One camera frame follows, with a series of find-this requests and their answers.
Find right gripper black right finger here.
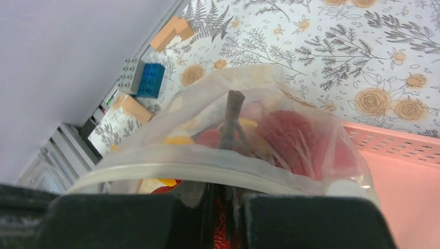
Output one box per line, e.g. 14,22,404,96
240,194,397,248

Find clear zip top bag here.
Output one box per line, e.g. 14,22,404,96
68,65,380,205

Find blue grey bricks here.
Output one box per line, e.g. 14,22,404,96
117,58,165,99

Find pink plastic basket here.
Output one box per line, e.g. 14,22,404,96
342,121,439,248

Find red lychee bunch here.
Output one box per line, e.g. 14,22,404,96
200,110,328,248

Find tan wooden block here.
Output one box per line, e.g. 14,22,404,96
110,93,153,125
150,16,195,52

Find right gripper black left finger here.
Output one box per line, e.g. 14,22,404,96
1,184,207,248

